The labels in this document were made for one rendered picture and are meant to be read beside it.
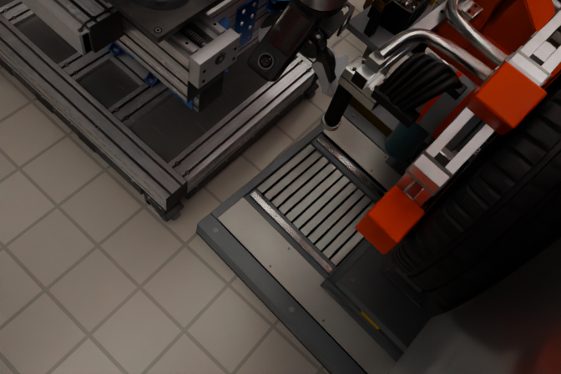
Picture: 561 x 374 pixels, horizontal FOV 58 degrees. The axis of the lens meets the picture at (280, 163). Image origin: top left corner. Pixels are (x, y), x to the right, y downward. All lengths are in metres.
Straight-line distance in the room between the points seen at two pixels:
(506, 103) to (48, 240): 1.45
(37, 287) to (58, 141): 0.53
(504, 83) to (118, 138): 1.21
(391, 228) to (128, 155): 1.00
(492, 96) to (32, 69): 1.50
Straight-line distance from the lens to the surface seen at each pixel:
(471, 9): 1.22
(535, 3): 1.59
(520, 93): 0.80
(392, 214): 0.91
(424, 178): 0.89
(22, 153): 1.98
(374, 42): 1.78
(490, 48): 1.06
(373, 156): 1.96
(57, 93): 1.80
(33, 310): 1.75
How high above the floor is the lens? 1.65
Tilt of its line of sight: 59 degrees down
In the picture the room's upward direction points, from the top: 21 degrees clockwise
